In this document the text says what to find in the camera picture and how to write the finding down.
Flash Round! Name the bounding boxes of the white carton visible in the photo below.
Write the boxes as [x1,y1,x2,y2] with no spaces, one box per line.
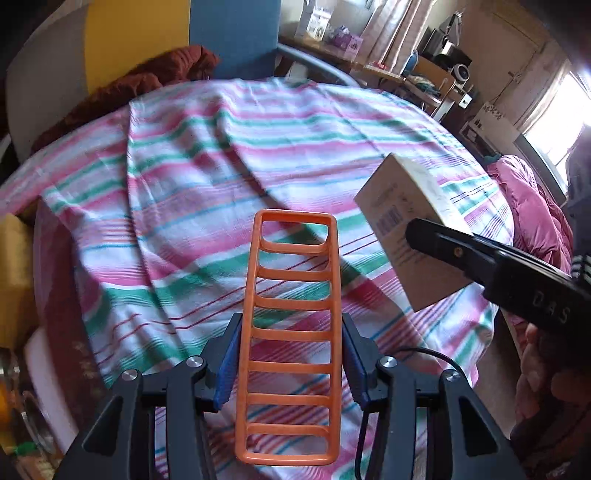
[295,4,331,40]

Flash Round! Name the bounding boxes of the clear cracker packet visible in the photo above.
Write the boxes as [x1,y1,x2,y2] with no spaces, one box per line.
[14,440,58,476]

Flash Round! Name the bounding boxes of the yellow-brown sponge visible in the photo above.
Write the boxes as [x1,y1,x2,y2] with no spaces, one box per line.
[0,215,38,344]

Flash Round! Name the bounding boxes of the pink quilt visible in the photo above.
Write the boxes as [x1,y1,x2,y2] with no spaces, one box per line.
[485,154,575,287]

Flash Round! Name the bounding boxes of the maroon jacket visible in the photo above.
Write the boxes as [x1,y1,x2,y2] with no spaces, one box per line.
[30,45,220,153]

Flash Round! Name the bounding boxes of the black cable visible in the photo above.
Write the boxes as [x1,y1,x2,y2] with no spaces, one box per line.
[358,347,468,480]

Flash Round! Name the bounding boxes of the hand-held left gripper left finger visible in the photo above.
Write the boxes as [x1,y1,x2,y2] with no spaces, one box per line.
[58,313,245,480]

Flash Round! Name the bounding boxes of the multicolour panel sofa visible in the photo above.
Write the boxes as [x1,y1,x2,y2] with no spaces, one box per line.
[7,0,361,153]

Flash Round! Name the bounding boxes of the orange plastic rack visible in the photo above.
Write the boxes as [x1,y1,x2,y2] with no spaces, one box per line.
[235,209,343,467]

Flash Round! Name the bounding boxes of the maroon bag with gold print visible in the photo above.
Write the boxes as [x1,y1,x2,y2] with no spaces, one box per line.
[0,198,112,480]

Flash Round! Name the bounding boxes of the pink patterned curtain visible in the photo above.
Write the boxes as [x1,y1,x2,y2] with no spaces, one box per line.
[360,0,426,70]

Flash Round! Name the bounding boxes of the window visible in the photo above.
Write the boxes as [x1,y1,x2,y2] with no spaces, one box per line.
[522,69,591,185]

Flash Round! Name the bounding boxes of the purple tissue box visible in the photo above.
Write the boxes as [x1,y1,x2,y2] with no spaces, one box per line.
[330,25,363,51]

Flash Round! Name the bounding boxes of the wooden desk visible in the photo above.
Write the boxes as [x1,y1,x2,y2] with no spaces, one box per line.
[279,34,407,88]

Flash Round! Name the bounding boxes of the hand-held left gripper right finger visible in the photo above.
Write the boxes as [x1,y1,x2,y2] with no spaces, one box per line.
[341,318,529,480]

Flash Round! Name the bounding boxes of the person's right hand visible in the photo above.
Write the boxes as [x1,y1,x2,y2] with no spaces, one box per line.
[513,323,591,418]

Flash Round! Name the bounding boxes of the metal hand squeezer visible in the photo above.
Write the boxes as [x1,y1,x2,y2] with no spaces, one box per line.
[0,348,49,455]

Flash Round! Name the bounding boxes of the striped tablecloth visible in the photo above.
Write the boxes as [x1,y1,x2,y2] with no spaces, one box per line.
[0,78,515,480]

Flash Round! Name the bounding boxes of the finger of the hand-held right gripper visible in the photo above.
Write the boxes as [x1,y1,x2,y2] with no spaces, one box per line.
[405,218,505,286]

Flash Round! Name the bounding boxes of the white cardboard box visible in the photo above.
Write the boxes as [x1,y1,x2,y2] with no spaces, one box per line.
[355,154,474,312]

